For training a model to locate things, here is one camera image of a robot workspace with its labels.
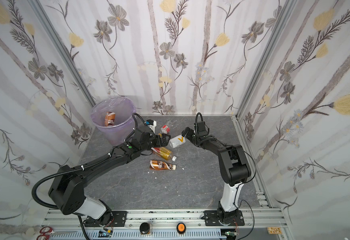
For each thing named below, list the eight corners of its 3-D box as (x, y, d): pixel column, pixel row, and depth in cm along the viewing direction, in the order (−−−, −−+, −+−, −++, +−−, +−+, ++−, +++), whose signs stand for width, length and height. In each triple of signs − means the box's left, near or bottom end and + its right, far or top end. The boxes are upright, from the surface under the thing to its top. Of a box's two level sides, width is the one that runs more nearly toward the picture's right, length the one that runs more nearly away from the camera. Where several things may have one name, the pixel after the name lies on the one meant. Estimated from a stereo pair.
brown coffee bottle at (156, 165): (150, 171, 93) (149, 167, 88) (151, 164, 96) (150, 160, 91) (176, 172, 93) (176, 167, 88) (176, 164, 96) (176, 160, 91)
